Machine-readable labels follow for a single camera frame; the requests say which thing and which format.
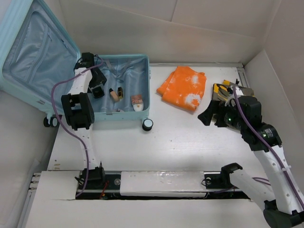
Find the black square compact case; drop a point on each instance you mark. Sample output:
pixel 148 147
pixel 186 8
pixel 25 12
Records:
pixel 96 91

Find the small copper patterned packet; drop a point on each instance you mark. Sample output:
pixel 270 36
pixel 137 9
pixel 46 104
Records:
pixel 136 99

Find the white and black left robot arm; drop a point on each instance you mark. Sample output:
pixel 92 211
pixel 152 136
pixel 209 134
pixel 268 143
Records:
pixel 80 116

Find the yellow camouflage cloth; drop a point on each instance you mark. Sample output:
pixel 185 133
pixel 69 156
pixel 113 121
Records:
pixel 224 93

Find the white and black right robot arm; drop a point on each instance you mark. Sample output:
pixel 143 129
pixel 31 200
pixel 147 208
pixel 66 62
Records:
pixel 277 195

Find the foundation bottle with black pump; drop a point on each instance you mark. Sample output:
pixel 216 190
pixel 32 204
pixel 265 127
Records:
pixel 114 95

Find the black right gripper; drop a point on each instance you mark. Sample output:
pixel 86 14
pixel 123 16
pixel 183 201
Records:
pixel 206 116

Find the small white round container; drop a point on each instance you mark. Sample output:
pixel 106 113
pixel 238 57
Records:
pixel 138 107

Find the orange and white tie-dye cloth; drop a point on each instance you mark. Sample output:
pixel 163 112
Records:
pixel 184 88

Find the light blue hard-shell suitcase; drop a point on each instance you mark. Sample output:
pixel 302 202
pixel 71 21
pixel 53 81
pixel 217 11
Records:
pixel 37 60

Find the black base rail with white cover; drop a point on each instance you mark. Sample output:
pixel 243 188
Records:
pixel 156 185

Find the black and gold lipstick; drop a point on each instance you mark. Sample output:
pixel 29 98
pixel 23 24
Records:
pixel 120 93

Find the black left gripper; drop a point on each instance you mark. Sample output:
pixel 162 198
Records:
pixel 100 79

